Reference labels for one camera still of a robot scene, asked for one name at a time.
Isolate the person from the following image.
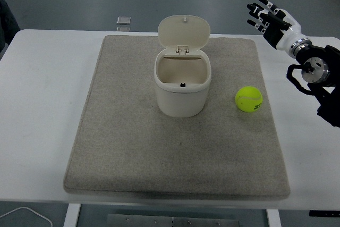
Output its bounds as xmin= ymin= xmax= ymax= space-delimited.
xmin=0 ymin=0 xmax=21 ymax=54

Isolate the beige fabric mat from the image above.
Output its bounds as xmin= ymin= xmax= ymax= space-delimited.
xmin=63 ymin=35 xmax=291 ymax=200

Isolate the white table leg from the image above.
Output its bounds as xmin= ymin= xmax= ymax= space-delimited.
xmin=63 ymin=203 xmax=82 ymax=227
xmin=266 ymin=208 xmax=282 ymax=227

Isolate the white cable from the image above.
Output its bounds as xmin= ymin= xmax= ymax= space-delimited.
xmin=0 ymin=206 xmax=53 ymax=227

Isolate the cream plastic bin with lid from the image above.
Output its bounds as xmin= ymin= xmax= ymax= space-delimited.
xmin=154 ymin=15 xmax=213 ymax=118

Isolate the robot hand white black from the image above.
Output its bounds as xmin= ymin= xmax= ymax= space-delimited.
xmin=246 ymin=0 xmax=307 ymax=51

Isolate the yellow tennis ball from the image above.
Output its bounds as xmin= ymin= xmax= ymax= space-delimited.
xmin=234 ymin=86 xmax=264 ymax=113

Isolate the black flat panel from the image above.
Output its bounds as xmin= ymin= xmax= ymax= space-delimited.
xmin=309 ymin=209 xmax=340 ymax=217

